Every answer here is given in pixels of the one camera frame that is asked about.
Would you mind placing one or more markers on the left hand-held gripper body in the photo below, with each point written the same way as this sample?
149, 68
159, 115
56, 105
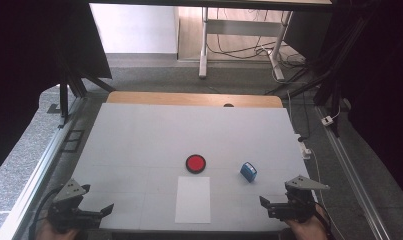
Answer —
68, 206

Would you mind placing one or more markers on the white paper sheet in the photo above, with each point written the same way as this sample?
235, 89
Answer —
193, 200

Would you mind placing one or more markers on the white power adapter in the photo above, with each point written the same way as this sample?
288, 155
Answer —
327, 120

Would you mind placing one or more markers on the person's left hand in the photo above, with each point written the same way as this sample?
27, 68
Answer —
53, 232

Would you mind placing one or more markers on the white plug block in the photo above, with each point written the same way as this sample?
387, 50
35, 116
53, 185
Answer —
304, 150

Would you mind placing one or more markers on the blue stamp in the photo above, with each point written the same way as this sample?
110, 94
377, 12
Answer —
248, 172

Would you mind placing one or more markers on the white table mat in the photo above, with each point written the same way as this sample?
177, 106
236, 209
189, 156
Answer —
155, 140

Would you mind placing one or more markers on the red round ink pad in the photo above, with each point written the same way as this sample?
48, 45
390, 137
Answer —
195, 163

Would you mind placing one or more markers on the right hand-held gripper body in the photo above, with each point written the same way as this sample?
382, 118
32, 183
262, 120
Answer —
299, 201

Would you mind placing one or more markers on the white desk frame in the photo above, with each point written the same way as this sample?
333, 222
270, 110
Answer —
242, 27

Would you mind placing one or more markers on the person's right hand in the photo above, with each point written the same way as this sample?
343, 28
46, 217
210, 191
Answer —
306, 230

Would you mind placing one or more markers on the aluminium rail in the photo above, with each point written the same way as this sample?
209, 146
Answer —
32, 186
353, 181

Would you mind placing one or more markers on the dark curtain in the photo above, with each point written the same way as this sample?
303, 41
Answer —
19, 83
382, 100

